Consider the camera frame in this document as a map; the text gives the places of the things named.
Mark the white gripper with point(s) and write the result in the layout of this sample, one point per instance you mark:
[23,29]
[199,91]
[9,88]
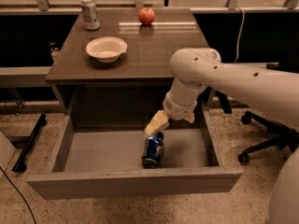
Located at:
[177,108]

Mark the blue pepsi can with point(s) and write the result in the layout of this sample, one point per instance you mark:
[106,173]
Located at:
[153,150]

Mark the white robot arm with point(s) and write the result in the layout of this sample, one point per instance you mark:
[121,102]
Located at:
[274,93]

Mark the grey cabinet with counter top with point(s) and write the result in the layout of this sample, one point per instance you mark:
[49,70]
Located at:
[124,94]

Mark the open grey top drawer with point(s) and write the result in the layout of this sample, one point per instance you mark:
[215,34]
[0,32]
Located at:
[90,163]

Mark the silver green soda can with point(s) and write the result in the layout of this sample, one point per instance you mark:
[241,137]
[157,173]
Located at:
[89,15]

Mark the white paper bowl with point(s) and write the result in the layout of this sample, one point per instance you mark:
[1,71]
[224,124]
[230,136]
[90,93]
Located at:
[106,49]

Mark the red apple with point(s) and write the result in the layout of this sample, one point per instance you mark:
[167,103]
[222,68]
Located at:
[146,16]

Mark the black floor bar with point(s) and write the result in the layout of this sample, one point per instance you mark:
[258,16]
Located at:
[20,165]

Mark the metal window railing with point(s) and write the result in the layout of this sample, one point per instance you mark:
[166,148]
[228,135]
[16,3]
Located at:
[140,0]

